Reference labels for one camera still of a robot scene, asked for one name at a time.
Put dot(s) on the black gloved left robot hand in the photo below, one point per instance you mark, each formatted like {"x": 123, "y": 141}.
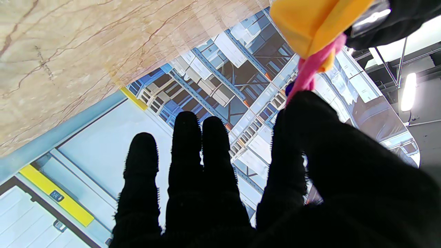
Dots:
{"x": 399, "y": 20}

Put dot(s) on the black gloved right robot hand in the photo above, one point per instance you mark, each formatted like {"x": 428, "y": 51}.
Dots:
{"x": 344, "y": 179}

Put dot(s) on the yellow cloth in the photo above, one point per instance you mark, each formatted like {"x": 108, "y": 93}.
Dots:
{"x": 310, "y": 24}

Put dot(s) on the pink hair band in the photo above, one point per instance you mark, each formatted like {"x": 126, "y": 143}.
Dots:
{"x": 310, "y": 69}

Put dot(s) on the blue glass rod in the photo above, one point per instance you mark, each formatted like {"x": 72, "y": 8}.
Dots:
{"x": 289, "y": 88}

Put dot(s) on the metal ceiling truss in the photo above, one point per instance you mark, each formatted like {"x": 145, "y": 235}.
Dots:
{"x": 396, "y": 65}

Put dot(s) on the ceiling tube light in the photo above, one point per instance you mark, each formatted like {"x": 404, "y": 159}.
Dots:
{"x": 408, "y": 91}

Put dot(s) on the warehouse print backdrop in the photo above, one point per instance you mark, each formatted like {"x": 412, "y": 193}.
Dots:
{"x": 224, "y": 79}

